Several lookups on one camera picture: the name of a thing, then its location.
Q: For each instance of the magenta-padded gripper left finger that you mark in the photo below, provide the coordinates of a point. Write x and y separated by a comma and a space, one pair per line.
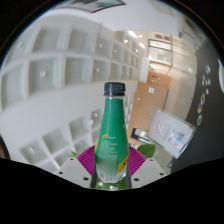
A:
85, 163

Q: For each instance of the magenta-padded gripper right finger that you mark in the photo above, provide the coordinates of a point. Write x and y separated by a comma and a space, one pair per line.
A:
136, 163

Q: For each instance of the green plastic drink bottle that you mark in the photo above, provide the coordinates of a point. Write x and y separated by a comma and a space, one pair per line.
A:
111, 133

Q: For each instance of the round colourful sticker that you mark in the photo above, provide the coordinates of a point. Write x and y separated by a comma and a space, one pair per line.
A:
199, 120
200, 108
202, 98

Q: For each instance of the recessed ceiling lights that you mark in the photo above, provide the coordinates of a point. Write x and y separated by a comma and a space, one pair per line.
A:
132, 34

